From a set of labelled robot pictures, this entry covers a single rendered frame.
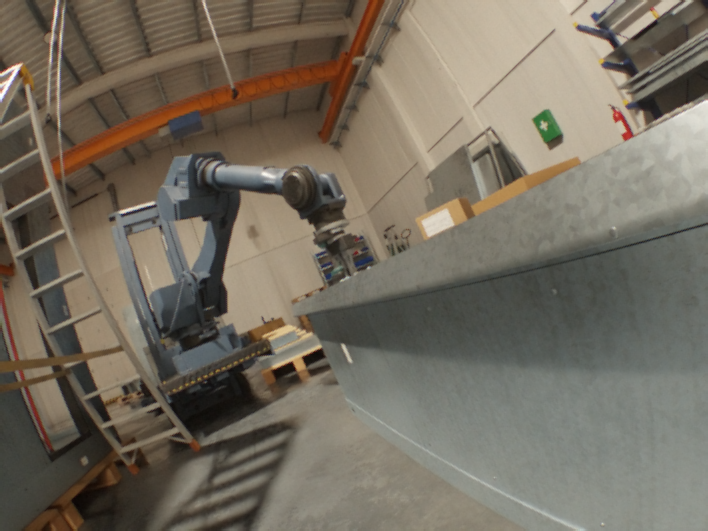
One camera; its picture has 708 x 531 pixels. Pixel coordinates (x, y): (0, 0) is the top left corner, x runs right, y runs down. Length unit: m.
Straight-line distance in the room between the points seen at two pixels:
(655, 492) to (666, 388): 0.16
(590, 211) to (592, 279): 0.11
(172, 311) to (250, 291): 9.52
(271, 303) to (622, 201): 11.91
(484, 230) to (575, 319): 0.14
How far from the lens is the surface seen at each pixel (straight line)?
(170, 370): 3.35
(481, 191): 4.08
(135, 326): 8.23
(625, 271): 0.34
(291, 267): 12.18
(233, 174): 1.71
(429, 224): 0.78
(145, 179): 13.94
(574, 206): 0.28
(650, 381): 0.39
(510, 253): 0.33
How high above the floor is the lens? 0.64
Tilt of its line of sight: 2 degrees up
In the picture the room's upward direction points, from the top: 24 degrees counter-clockwise
